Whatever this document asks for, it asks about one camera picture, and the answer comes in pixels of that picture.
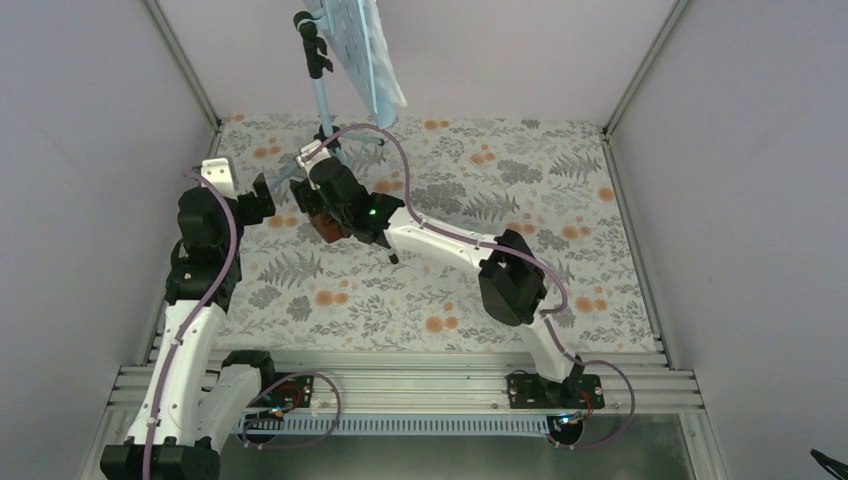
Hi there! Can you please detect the brown wooden metronome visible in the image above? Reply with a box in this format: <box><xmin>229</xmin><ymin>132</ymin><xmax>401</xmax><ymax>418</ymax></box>
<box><xmin>311</xmin><ymin>211</ymin><xmax>351</xmax><ymax>244</ymax></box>

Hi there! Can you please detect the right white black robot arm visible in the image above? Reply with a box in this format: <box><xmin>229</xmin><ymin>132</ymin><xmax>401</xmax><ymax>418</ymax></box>
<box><xmin>290</xmin><ymin>156</ymin><xmax>605</xmax><ymax>410</ymax></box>

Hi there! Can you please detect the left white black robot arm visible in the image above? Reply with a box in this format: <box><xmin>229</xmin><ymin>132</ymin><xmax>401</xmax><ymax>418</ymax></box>
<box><xmin>99</xmin><ymin>167</ymin><xmax>279</xmax><ymax>479</ymax></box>

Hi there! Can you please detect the light blue music stand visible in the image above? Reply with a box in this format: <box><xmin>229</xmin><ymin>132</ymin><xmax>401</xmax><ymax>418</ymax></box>
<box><xmin>271</xmin><ymin>1</ymin><xmax>404</xmax><ymax>249</ymax></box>

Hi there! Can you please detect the floral patterned table mat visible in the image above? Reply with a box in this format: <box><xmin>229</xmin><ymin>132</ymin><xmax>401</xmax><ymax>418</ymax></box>
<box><xmin>214</xmin><ymin>114</ymin><xmax>656</xmax><ymax>353</ymax></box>

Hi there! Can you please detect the black object bottom right corner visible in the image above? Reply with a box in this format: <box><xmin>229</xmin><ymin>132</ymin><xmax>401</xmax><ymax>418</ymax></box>
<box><xmin>810</xmin><ymin>449</ymin><xmax>848</xmax><ymax>480</ymax></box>

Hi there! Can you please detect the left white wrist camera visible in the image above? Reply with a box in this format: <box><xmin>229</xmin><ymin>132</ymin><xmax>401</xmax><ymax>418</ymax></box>
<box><xmin>200</xmin><ymin>157</ymin><xmax>237</xmax><ymax>200</ymax></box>

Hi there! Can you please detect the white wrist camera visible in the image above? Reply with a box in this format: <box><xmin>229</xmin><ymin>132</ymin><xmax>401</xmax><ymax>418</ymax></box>
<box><xmin>294</xmin><ymin>140</ymin><xmax>331</xmax><ymax>173</ymax></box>
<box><xmin>200</xmin><ymin>157</ymin><xmax>237</xmax><ymax>200</ymax></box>

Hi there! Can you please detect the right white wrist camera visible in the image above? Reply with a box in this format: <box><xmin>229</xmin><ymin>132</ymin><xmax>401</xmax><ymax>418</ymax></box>
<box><xmin>294</xmin><ymin>140</ymin><xmax>331</xmax><ymax>173</ymax></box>

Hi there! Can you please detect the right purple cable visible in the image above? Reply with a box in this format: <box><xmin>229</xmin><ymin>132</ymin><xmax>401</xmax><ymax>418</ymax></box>
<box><xmin>296</xmin><ymin>123</ymin><xmax>637</xmax><ymax>452</ymax></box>

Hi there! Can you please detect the purple cable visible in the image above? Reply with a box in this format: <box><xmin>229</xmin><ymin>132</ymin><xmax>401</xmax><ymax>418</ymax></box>
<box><xmin>296</xmin><ymin>123</ymin><xmax>637</xmax><ymax>452</ymax></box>
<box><xmin>141</xmin><ymin>168</ymin><xmax>239</xmax><ymax>480</ymax></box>

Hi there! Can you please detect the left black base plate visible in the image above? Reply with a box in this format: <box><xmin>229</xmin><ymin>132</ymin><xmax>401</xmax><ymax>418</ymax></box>
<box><xmin>249</xmin><ymin>375</ymin><xmax>314</xmax><ymax>418</ymax></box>

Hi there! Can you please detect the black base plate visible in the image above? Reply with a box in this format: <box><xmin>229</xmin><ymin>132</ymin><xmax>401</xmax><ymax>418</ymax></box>
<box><xmin>506</xmin><ymin>370</ymin><xmax>605</xmax><ymax>410</ymax></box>
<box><xmin>249</xmin><ymin>375</ymin><xmax>314</xmax><ymax>418</ymax></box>

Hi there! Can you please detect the light blue cable duct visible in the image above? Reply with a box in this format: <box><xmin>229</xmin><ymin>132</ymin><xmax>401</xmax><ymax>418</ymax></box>
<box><xmin>234</xmin><ymin>412</ymin><xmax>581</xmax><ymax>437</ymax></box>

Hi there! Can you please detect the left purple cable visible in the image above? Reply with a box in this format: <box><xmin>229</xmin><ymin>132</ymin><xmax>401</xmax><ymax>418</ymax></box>
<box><xmin>141</xmin><ymin>168</ymin><xmax>239</xmax><ymax>480</ymax></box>

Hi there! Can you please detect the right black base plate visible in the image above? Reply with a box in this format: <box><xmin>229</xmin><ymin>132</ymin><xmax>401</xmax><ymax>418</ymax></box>
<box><xmin>506</xmin><ymin>370</ymin><xmax>605</xmax><ymax>410</ymax></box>

